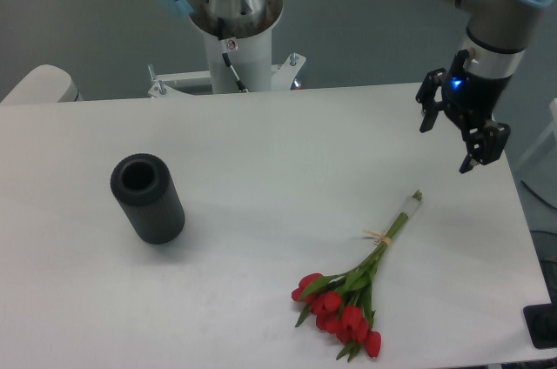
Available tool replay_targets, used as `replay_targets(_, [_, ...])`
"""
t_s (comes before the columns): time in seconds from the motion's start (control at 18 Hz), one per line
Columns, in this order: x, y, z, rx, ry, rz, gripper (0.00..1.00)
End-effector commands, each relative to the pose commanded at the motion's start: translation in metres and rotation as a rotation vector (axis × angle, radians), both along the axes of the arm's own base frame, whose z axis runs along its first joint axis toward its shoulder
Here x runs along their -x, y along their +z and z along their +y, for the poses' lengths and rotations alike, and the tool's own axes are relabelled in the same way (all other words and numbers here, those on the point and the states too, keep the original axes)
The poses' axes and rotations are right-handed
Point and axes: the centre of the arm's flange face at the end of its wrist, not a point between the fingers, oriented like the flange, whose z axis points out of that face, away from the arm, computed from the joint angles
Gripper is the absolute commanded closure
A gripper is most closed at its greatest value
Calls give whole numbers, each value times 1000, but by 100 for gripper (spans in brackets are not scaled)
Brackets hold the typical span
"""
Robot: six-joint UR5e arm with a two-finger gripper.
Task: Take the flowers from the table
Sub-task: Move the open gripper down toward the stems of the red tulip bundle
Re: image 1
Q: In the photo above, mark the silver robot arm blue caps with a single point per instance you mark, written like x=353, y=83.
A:
x=498, y=33

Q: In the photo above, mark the white rounded chair back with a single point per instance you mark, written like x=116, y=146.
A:
x=46, y=84

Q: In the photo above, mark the dark grey ribbed vase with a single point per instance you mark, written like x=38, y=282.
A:
x=142, y=185

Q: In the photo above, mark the red tulip bouquet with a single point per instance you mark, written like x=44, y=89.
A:
x=342, y=303

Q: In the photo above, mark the black device at table edge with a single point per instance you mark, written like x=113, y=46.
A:
x=541, y=325

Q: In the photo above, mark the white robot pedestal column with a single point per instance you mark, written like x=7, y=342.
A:
x=235, y=65

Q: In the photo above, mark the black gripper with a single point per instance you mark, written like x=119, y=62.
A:
x=468, y=101

